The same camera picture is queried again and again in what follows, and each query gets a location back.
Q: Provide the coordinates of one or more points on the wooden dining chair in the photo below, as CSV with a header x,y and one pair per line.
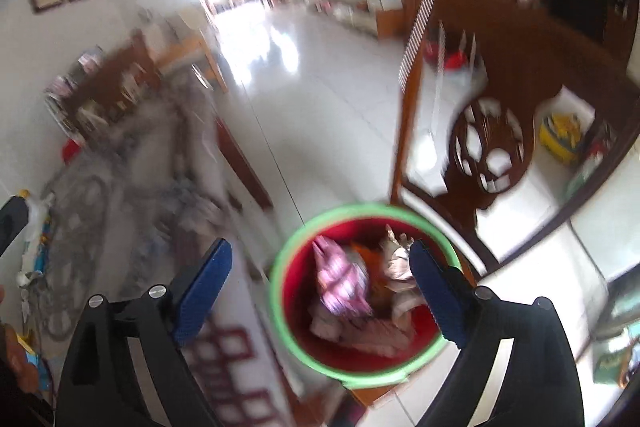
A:
x,y
125,62

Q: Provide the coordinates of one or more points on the yellow toy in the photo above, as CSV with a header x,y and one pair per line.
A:
x,y
562,139

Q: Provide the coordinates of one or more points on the floral printed tablecloth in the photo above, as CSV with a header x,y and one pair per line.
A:
x,y
150,157

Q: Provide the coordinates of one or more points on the pink checked wrapper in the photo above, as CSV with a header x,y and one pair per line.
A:
x,y
340,279

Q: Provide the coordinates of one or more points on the wooden television stand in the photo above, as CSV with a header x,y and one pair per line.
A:
x,y
370,17

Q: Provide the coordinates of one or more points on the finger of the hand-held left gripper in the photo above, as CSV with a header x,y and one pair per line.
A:
x,y
10,223

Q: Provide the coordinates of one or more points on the white ribbed strip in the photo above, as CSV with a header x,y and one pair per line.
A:
x,y
422,22

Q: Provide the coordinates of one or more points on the red bin with green rim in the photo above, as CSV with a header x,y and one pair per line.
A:
x,y
300,287

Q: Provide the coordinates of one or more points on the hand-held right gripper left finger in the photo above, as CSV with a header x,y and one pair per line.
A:
x,y
205,294

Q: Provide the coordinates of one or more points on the pink silver wrapper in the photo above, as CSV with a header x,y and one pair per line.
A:
x,y
395,259

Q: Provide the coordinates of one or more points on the red bucket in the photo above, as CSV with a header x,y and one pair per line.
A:
x,y
450,57

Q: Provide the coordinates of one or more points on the red bag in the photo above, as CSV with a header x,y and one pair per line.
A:
x,y
72,152

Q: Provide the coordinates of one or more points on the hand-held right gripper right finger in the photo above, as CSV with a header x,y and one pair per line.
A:
x,y
440,294

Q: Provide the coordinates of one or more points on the carved wooden chair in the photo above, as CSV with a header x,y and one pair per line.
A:
x,y
500,32

